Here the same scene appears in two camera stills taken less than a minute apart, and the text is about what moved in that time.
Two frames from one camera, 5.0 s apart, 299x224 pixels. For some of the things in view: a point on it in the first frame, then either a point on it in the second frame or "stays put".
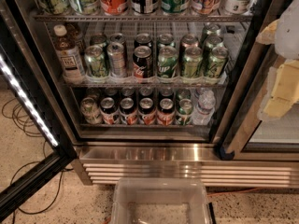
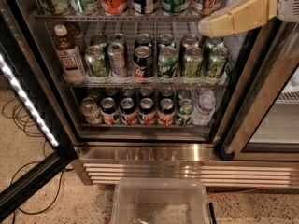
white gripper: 289,32 → 289,4
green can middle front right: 216,63 stays put
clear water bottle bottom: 205,110 stays put
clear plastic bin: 159,201 stays put
